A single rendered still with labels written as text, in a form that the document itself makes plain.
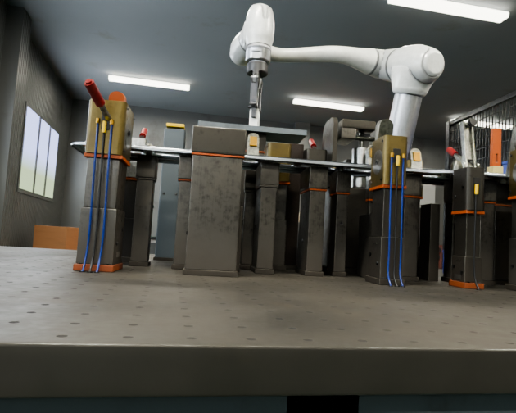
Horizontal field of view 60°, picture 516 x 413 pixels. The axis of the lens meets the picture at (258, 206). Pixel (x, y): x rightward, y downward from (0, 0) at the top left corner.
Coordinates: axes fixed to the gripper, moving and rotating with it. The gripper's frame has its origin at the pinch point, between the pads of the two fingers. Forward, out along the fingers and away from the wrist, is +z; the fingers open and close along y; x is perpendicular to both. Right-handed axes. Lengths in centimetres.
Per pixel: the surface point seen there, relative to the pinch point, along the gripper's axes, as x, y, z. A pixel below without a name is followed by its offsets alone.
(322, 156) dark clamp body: 24.0, 11.8, 14.4
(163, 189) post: -27.6, 9.8, 26.8
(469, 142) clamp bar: 72, 0, 6
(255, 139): 3.5, 19.9, 11.4
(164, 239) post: -26, 9, 43
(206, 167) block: -2, 55, 26
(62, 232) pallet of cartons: -293, -377, 45
